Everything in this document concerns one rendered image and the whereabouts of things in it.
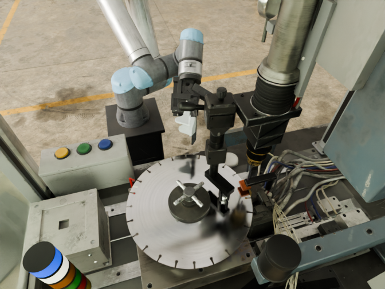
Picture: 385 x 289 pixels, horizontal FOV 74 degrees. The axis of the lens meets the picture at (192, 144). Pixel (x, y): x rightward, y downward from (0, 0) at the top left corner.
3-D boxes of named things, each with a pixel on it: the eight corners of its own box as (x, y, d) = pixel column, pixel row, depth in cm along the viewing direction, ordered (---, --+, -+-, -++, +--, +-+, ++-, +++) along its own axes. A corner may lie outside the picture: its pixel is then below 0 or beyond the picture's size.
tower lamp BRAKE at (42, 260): (30, 282, 39) (20, 276, 36) (33, 253, 41) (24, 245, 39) (61, 273, 39) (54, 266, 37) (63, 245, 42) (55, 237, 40)
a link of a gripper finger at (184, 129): (179, 140, 87) (179, 114, 83) (196, 140, 87) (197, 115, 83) (177, 144, 85) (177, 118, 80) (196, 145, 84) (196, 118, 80)
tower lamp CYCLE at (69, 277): (47, 293, 43) (39, 288, 41) (50, 265, 46) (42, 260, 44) (75, 284, 44) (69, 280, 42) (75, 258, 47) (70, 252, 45)
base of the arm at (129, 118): (116, 109, 124) (110, 93, 117) (146, 104, 127) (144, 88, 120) (118, 131, 115) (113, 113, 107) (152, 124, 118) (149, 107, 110)
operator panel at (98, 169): (56, 199, 91) (37, 175, 80) (58, 175, 98) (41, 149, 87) (135, 181, 96) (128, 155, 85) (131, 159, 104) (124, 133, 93)
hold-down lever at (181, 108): (185, 129, 51) (184, 119, 49) (177, 110, 55) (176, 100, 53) (222, 122, 53) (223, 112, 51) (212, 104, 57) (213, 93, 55)
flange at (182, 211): (183, 178, 73) (183, 172, 71) (217, 196, 69) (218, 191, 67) (159, 208, 67) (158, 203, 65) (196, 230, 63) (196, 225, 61)
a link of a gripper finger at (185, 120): (173, 136, 70) (176, 114, 77) (195, 137, 70) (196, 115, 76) (172, 127, 68) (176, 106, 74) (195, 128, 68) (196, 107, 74)
